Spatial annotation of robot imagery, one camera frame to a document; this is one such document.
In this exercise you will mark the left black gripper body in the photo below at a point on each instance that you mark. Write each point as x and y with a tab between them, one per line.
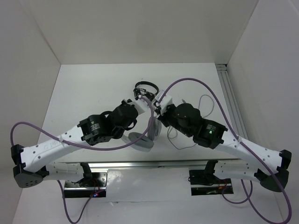
118	134

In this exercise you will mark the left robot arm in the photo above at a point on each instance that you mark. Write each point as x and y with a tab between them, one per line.
38	163

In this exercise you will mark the aluminium right side rail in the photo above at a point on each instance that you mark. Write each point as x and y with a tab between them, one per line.
233	109

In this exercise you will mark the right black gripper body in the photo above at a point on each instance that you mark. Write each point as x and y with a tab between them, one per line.
169	117

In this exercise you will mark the white grey headphones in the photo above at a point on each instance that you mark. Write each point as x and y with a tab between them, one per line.
144	141

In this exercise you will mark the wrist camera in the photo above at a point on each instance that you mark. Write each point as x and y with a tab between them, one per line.
163	100
141	104

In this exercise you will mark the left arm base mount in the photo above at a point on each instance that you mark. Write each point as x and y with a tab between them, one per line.
96	188

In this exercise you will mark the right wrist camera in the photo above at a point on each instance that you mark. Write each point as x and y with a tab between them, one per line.
163	100

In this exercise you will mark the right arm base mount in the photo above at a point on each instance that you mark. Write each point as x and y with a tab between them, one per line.
202	185

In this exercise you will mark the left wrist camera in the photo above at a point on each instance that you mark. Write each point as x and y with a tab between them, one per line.
141	104

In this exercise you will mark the aluminium rail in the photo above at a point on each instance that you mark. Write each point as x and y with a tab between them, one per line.
233	109
153	164

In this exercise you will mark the black headphones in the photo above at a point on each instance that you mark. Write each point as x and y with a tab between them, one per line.
137	91

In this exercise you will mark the aluminium front rail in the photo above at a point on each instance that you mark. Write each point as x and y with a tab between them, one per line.
153	164

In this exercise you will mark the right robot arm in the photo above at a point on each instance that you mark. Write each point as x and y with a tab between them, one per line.
262	165

